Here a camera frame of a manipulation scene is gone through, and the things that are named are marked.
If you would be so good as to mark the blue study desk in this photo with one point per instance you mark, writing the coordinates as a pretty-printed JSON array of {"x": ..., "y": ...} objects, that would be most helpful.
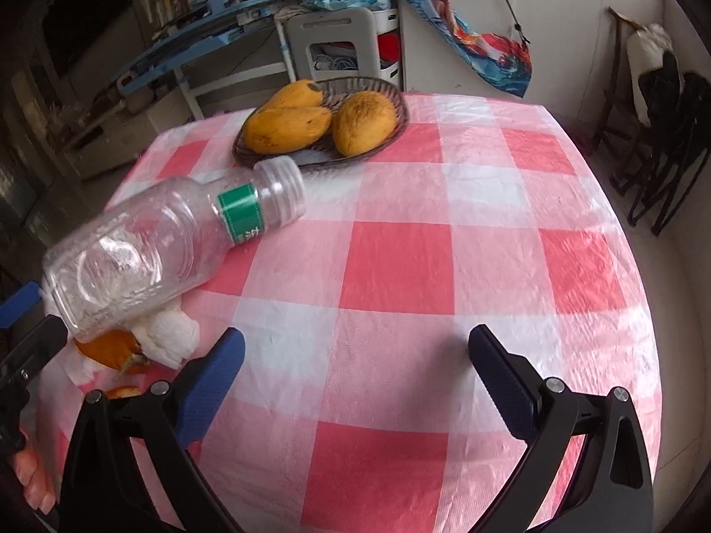
[{"x": 183, "y": 47}]

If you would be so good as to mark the black television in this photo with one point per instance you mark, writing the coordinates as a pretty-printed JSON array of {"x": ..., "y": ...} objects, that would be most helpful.
[{"x": 83, "y": 16}]

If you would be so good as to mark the person's left hand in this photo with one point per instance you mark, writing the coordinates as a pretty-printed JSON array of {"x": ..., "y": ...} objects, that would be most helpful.
[{"x": 28, "y": 463}]

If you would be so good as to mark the red container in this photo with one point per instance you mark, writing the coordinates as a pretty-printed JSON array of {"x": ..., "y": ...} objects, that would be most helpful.
[{"x": 389, "y": 47}]

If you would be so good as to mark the yellow mango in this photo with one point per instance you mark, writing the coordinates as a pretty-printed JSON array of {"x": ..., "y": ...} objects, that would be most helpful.
[
  {"x": 289, "y": 130},
  {"x": 364, "y": 125},
  {"x": 294, "y": 94}
]

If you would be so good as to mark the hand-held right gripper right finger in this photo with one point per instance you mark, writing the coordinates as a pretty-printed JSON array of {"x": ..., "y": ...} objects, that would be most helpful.
[{"x": 502, "y": 383}]

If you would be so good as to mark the white plastic stool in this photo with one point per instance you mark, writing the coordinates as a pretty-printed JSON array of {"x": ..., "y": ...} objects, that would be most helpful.
[{"x": 333, "y": 25}]

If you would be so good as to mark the plate of yellow mangoes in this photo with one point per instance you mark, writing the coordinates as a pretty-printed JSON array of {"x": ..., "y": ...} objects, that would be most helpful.
[{"x": 383, "y": 89}]

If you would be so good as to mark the wooden chair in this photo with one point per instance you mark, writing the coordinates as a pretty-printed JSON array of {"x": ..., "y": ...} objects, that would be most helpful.
[{"x": 615, "y": 39}]

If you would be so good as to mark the colourful printed cloth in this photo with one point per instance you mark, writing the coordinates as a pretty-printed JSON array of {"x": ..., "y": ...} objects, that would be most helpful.
[{"x": 472, "y": 39}]

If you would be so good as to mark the white paper bag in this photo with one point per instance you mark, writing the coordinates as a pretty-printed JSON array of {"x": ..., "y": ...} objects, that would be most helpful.
[{"x": 166, "y": 338}]

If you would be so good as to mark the large orange peel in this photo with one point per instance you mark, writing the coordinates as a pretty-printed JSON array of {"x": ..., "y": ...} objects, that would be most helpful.
[{"x": 105, "y": 352}]

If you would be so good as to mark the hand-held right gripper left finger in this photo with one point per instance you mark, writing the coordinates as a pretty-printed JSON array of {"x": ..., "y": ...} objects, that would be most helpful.
[{"x": 211, "y": 383}]

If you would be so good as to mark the white cabinet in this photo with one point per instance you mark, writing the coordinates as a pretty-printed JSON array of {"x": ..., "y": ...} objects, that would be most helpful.
[{"x": 566, "y": 22}]

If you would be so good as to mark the pink checkered tablecloth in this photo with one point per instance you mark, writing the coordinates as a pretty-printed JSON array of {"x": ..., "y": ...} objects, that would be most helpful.
[{"x": 389, "y": 266}]

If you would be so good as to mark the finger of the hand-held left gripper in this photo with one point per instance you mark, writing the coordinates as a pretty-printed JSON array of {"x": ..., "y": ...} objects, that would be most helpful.
[
  {"x": 39, "y": 344},
  {"x": 19, "y": 302}
]

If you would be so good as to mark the black clothes on chair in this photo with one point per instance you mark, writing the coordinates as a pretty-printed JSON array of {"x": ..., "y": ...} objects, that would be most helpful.
[{"x": 677, "y": 122}]

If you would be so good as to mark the clear plastic bottle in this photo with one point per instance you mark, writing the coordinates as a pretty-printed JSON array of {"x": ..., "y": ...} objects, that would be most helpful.
[{"x": 155, "y": 244}]

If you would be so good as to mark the row of books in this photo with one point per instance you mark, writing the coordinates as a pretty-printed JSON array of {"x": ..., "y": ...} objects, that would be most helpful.
[{"x": 164, "y": 0}]

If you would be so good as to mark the cream television cabinet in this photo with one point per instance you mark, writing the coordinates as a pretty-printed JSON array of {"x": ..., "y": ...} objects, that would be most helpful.
[{"x": 111, "y": 144}]

